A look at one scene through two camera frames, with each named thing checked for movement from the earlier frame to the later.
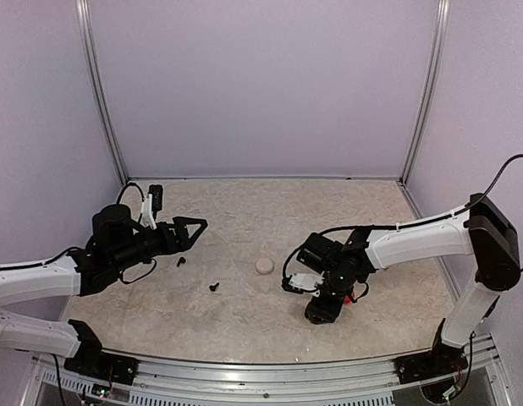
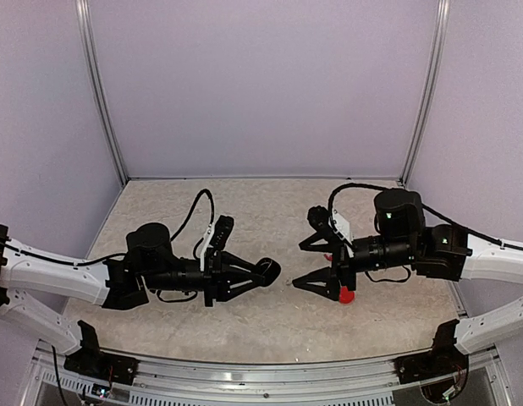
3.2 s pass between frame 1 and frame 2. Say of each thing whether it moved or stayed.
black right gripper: moved
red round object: stayed
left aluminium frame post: stayed
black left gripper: moved
